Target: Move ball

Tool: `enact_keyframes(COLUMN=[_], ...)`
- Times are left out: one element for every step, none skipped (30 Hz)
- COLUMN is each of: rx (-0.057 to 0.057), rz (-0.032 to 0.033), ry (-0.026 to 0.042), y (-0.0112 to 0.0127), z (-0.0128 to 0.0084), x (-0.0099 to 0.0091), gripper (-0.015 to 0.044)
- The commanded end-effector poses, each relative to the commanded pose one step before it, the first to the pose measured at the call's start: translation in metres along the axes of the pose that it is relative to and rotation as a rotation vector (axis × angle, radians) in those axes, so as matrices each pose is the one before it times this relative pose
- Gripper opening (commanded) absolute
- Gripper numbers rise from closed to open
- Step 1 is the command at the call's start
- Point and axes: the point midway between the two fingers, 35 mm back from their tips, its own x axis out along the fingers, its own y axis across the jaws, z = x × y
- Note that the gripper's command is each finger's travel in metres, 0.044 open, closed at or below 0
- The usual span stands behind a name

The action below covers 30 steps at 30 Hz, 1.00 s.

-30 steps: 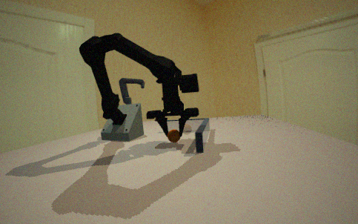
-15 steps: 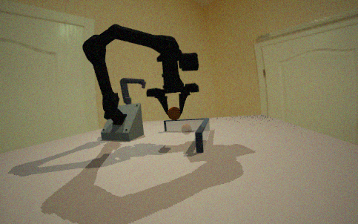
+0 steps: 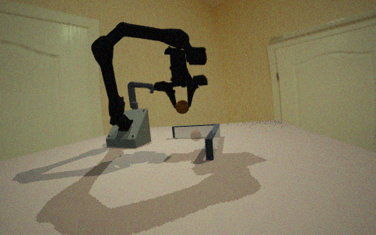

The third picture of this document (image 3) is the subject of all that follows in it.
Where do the clear low corner walls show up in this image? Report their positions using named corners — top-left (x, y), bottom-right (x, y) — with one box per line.
top-left (173, 125), bottom-right (220, 158)

